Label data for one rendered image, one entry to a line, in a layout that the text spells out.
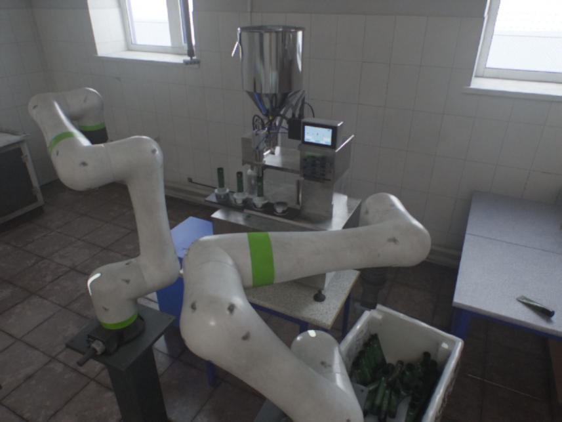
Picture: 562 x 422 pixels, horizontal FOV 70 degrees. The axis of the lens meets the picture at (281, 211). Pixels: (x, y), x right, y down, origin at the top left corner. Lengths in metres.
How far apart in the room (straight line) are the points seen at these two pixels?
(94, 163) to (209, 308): 0.64
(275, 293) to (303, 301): 0.14
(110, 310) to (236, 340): 0.77
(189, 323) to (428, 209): 2.79
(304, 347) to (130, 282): 0.60
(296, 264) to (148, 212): 0.61
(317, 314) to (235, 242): 0.99
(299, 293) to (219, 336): 1.20
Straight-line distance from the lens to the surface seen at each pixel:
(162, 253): 1.36
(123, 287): 1.36
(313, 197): 1.84
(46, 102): 1.55
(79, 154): 1.19
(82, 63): 4.84
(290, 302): 1.80
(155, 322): 1.53
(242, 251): 0.80
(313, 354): 1.04
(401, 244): 0.89
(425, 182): 3.23
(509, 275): 2.24
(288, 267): 0.82
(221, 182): 1.99
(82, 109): 1.58
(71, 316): 3.18
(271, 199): 2.03
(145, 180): 1.24
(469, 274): 2.16
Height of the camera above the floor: 1.94
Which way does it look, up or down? 28 degrees down
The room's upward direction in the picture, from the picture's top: straight up
